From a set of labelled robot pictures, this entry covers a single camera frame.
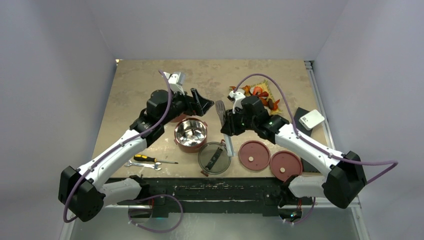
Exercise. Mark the white small box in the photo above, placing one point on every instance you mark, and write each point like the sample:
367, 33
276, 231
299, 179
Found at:
311, 119

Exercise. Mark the wrist white camera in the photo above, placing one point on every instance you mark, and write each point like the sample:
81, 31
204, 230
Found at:
176, 81
236, 97

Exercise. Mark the left red round lid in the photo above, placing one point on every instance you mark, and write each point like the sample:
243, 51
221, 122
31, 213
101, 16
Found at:
254, 155

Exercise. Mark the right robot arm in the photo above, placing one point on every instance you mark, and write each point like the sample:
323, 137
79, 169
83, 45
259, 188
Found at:
342, 175

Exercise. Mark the red round lid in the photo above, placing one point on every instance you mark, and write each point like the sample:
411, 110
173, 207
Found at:
285, 164
254, 155

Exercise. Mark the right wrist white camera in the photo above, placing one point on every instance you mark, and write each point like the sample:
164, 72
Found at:
236, 97

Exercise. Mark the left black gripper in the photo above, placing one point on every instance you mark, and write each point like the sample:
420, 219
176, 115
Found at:
196, 105

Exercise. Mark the metal serving tongs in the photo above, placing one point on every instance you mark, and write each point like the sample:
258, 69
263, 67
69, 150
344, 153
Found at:
221, 112

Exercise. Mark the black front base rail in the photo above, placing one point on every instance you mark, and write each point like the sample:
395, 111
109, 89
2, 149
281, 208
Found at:
267, 196

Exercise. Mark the right red round lid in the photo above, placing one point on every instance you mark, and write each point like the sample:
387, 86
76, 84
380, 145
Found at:
285, 164

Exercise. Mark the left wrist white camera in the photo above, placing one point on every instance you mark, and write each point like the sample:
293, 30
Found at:
176, 81

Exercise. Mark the transparent grey pot lid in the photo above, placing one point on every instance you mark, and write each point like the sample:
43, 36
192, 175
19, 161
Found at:
213, 158

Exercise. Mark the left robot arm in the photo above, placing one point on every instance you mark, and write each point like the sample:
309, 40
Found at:
82, 191

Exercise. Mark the near red steel pot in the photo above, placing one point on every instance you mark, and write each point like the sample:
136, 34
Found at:
190, 134

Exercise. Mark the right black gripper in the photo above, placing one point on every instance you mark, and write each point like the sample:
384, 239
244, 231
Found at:
230, 127

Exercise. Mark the yellow food tray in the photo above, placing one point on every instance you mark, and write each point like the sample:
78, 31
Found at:
265, 91

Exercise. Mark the yellow black screwdriver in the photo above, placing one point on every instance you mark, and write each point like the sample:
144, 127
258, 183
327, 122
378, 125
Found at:
144, 158

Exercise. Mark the silver open-end wrench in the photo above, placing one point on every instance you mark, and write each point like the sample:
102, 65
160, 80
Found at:
156, 166

